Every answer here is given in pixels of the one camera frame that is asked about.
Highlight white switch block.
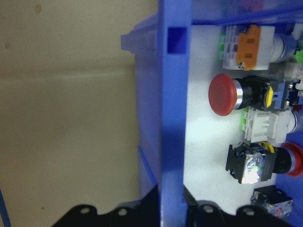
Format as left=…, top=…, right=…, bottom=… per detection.
left=241, top=106, right=303, bottom=145

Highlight yellow push button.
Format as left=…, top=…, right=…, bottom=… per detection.
left=250, top=185, right=294, bottom=219

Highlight black switch with red cap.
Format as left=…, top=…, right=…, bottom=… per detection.
left=225, top=141, right=303, bottom=185

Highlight red mushroom push button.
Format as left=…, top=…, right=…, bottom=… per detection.
left=208, top=73, right=302, bottom=117

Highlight white switch with orange clip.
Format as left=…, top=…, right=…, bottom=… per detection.
left=217, top=23, right=297, bottom=71

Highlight blue plastic switch bin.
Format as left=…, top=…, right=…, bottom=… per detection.
left=120, top=0, right=303, bottom=227

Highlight green and white switch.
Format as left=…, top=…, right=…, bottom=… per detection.
left=283, top=22, right=303, bottom=79

